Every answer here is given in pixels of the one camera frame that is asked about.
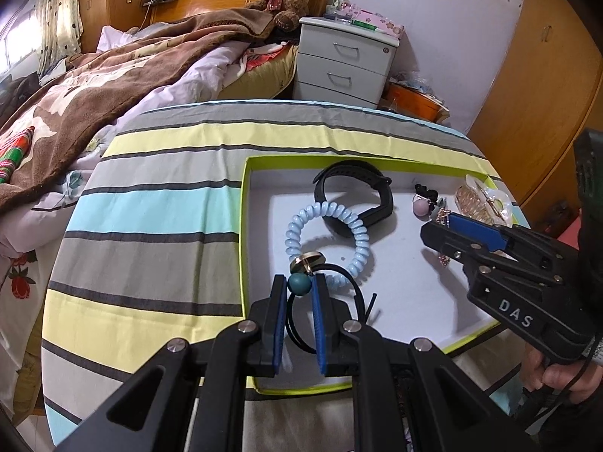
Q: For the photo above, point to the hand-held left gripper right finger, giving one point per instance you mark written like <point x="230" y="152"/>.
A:
<point x="320" y="320"/>

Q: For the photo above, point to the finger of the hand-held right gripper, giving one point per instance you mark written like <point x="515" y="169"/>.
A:
<point x="447" y="242"/>
<point x="476" y="228"/>

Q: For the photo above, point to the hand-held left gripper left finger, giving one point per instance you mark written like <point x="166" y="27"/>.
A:
<point x="278" y="320"/>

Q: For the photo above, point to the small gold hair claw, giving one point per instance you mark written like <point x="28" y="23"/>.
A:
<point x="442" y="216"/>

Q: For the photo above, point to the large clear gold hair claw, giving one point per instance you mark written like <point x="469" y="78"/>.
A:
<point x="476" y="200"/>

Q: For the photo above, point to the small grey hair clip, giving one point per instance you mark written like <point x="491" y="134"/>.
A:
<point x="442" y="203"/>

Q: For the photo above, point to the green cardboard box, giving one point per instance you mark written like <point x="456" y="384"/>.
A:
<point x="424" y="301"/>

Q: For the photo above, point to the black smart band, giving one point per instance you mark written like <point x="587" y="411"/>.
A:
<point x="348" y="167"/>

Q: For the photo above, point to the person's right hand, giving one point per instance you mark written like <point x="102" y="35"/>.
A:
<point x="556" y="379"/>

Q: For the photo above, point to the orange basket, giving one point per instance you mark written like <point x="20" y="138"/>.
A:
<point x="414" y="101"/>

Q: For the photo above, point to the striped cloth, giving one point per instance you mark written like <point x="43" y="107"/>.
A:
<point x="141" y="245"/>

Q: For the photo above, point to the white nightstand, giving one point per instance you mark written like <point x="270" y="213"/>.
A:
<point x="339" y="66"/>

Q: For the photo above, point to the pink floral box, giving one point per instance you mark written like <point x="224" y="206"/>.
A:
<point x="381" y="26"/>

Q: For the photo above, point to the yellow pillow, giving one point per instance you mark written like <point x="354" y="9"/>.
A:
<point x="264" y="75"/>

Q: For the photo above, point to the small bottles on nightstand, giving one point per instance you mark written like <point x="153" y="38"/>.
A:
<point x="339" y="9"/>

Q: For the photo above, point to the brown blanket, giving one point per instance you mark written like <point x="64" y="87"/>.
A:
<point x="117" y="80"/>

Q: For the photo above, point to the red green plaid cloth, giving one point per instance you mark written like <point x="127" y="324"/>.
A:
<point x="14" y="155"/>

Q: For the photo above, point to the dotted curtain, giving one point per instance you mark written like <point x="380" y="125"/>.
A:
<point x="59" y="19"/>

